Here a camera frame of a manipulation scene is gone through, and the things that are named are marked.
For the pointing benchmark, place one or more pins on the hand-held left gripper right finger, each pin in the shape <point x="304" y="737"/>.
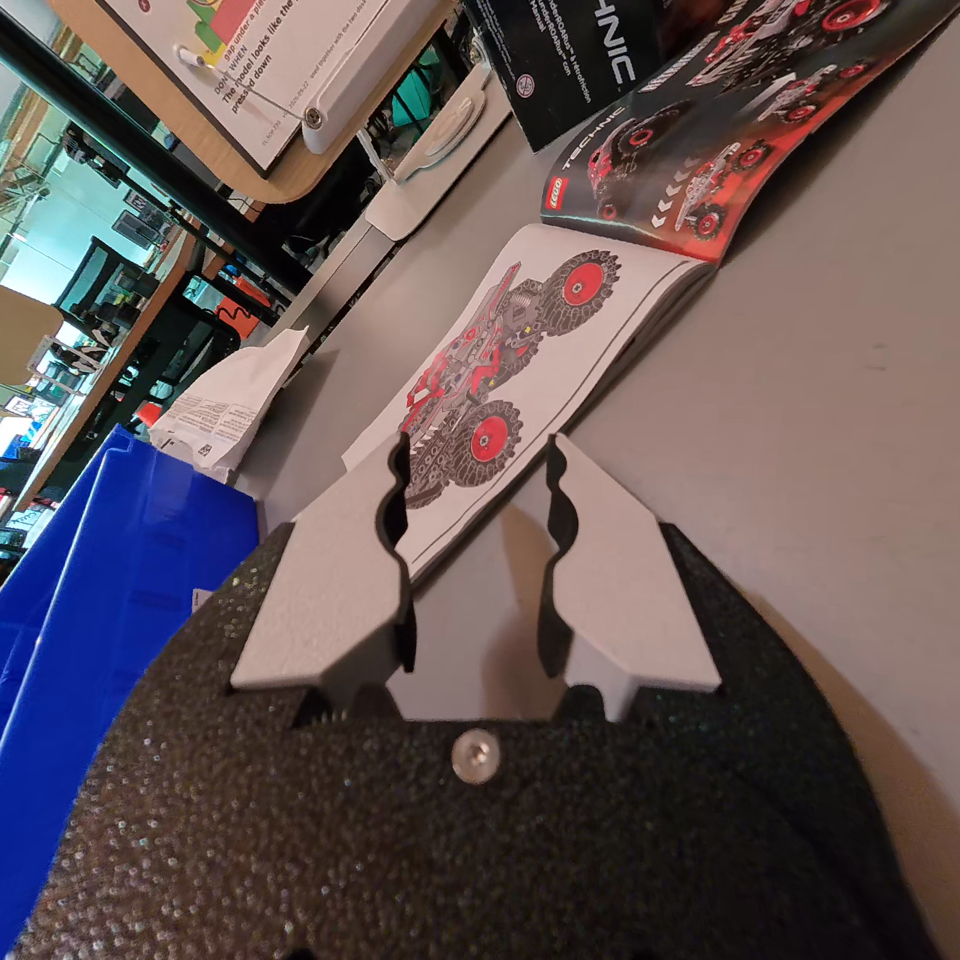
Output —
<point x="637" y="592"/>

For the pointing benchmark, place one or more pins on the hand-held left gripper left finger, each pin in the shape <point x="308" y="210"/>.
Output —
<point x="330" y="592"/>

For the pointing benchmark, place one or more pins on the grey desk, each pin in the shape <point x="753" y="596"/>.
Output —
<point x="787" y="375"/>

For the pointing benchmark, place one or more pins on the white crumpled paper bag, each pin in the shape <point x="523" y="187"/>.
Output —
<point x="225" y="405"/>

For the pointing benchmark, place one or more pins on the blue plastic bin with tag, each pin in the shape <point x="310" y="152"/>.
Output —
<point x="112" y="585"/>

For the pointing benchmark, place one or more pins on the orange sign with black squiggle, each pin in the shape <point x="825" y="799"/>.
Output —
<point x="240" y="319"/>

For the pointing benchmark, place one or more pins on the toy truck instruction booklet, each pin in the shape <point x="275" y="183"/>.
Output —
<point x="600" y="300"/>

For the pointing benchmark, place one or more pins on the wooden background table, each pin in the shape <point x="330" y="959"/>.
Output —
<point x="112" y="360"/>

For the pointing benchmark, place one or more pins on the white sign stand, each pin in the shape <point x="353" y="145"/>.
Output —
<point x="420" y="172"/>

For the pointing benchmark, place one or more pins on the black toy set box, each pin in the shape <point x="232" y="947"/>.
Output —
<point x="555" y="82"/>

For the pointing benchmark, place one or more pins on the wooden instruction sign board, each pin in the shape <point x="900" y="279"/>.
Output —
<point x="187" y="75"/>

